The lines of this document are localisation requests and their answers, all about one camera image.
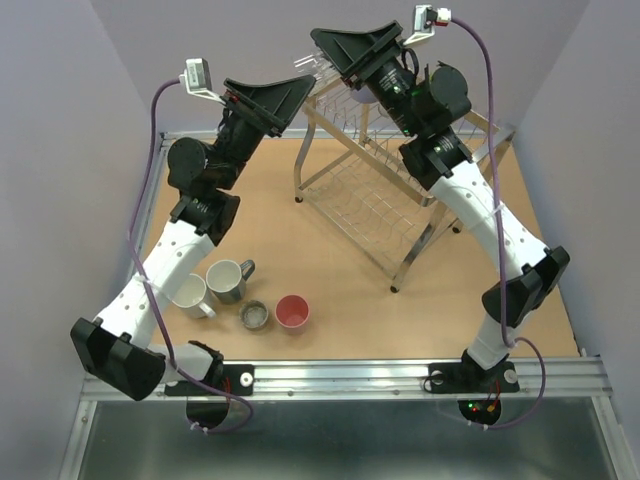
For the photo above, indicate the white ceramic mug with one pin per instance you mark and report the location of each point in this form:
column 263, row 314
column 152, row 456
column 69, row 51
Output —
column 194, row 298

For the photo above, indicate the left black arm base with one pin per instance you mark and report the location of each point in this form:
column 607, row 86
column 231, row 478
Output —
column 232, row 378

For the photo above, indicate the metal wire dish rack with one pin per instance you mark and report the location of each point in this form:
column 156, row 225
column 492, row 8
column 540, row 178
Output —
column 349, row 168

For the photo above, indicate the clear glass cup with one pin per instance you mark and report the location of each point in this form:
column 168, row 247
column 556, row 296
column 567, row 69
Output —
column 319, row 67

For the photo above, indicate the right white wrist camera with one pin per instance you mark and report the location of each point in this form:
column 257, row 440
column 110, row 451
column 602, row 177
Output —
column 426, row 18

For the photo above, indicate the aluminium front rail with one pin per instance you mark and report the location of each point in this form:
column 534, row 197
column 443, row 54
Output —
column 334, row 380

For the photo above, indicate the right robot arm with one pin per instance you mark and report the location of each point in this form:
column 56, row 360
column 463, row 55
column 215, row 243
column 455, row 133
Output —
column 424, row 107

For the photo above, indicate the red plastic cup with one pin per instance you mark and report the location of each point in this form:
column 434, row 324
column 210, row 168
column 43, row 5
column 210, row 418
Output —
column 292, row 313

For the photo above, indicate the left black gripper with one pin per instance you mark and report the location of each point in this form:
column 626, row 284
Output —
column 269, row 107

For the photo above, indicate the grey ceramic mug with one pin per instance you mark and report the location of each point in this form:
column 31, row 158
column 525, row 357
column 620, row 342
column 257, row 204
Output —
column 226, row 279

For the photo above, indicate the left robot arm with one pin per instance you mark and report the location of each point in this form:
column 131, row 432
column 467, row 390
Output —
column 114, row 346

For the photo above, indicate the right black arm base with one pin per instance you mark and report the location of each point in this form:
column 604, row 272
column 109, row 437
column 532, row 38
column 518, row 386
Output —
column 468, row 378

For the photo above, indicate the small grey metal cup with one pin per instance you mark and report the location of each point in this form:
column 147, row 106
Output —
column 254, row 315

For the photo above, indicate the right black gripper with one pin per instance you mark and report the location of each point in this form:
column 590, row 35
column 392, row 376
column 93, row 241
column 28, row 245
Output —
column 357, row 53

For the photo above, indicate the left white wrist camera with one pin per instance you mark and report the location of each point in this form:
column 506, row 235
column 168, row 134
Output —
column 196, row 79

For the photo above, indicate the purple plastic cup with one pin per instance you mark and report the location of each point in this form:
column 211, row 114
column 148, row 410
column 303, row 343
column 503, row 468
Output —
column 364, row 96

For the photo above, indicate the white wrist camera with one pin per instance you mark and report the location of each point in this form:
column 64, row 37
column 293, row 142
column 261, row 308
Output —
column 196, row 79
column 426, row 18

